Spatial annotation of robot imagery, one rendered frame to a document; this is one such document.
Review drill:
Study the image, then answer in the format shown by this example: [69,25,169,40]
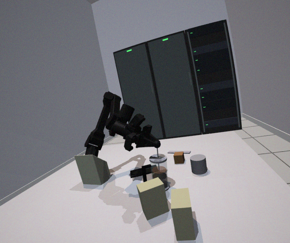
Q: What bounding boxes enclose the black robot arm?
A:
[84,91,145,157]

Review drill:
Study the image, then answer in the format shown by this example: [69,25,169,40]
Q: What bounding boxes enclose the brown cube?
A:
[173,152,185,164]

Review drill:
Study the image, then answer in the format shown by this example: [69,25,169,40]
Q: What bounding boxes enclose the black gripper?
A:
[121,124,160,151]

